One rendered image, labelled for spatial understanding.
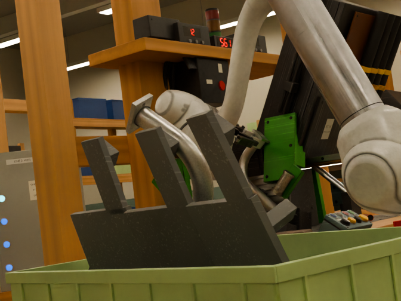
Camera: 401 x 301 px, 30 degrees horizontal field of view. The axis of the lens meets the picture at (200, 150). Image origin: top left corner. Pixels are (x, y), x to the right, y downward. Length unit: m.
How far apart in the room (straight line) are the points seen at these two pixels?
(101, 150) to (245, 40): 0.84
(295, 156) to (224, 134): 1.41
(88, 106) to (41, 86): 5.68
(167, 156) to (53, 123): 1.09
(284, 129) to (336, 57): 0.79
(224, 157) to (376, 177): 0.60
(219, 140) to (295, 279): 0.20
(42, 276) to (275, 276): 0.49
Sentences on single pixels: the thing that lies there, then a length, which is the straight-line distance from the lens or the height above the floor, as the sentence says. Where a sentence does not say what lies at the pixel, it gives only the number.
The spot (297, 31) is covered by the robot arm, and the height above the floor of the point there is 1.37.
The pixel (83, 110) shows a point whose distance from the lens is 7.72.
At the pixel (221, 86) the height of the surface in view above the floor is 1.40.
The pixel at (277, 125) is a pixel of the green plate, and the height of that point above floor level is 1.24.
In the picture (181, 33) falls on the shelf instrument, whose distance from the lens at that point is 2.43.
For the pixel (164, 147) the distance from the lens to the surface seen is 1.03.
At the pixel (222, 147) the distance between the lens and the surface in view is 0.90.
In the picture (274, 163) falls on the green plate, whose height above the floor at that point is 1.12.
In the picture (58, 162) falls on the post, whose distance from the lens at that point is 2.09.
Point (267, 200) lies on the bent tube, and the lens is 2.29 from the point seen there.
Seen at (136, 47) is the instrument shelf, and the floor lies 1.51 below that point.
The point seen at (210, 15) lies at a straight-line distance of 2.79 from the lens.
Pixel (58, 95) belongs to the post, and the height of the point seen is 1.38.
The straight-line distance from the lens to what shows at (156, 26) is 2.38.
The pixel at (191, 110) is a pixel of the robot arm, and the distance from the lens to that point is 2.05.
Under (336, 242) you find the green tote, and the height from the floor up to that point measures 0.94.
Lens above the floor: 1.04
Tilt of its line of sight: 4 degrees up
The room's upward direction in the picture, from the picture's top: 7 degrees counter-clockwise
